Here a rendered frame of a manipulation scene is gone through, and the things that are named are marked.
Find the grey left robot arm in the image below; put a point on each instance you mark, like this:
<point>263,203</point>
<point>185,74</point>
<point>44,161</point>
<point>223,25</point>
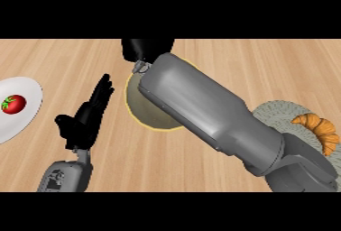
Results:
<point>66,177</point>

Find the yellow rimmed bowl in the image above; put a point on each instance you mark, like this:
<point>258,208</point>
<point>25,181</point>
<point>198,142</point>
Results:
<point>148,112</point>

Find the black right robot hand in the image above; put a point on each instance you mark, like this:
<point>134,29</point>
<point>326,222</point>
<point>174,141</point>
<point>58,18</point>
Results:
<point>143,49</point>

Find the red tomato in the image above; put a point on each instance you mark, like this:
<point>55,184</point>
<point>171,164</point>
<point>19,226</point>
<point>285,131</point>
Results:
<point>13,104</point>

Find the white plate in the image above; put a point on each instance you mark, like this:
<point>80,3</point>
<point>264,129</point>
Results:
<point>19,120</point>

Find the orange croissant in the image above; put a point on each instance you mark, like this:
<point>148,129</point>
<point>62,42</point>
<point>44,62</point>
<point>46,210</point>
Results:
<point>322,129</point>

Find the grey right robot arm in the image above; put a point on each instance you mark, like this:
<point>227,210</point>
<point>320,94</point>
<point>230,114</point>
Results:
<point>208,117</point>

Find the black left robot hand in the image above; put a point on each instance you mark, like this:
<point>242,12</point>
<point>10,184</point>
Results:
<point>86,118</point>

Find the grey woven placemat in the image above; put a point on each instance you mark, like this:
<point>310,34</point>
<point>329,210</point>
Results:
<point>279,115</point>

